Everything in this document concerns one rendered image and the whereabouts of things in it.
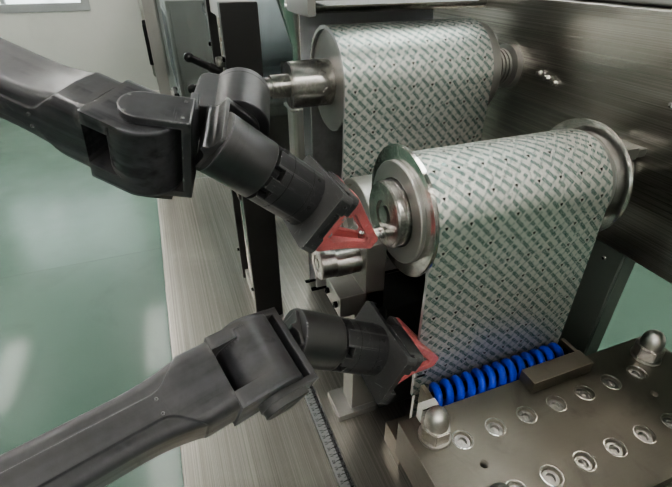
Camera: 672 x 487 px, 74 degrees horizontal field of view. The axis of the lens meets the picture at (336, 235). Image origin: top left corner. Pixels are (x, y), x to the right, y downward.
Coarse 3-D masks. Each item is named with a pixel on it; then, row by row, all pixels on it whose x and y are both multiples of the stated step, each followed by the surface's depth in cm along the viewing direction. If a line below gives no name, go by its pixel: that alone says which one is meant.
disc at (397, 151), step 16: (400, 144) 46; (384, 160) 50; (400, 160) 47; (416, 160) 44; (416, 176) 44; (432, 192) 42; (432, 208) 42; (432, 224) 43; (432, 240) 44; (432, 256) 44; (416, 272) 48
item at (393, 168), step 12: (384, 168) 49; (396, 168) 47; (408, 168) 45; (612, 168) 51; (408, 180) 45; (408, 192) 45; (420, 192) 44; (612, 192) 52; (420, 204) 44; (420, 216) 44; (420, 228) 44; (420, 240) 45; (396, 252) 51; (408, 252) 48; (420, 252) 46
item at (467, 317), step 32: (544, 256) 52; (576, 256) 55; (448, 288) 49; (480, 288) 51; (512, 288) 53; (544, 288) 56; (576, 288) 58; (448, 320) 52; (480, 320) 54; (512, 320) 57; (544, 320) 59; (448, 352) 55; (480, 352) 58; (512, 352) 60; (416, 384) 56
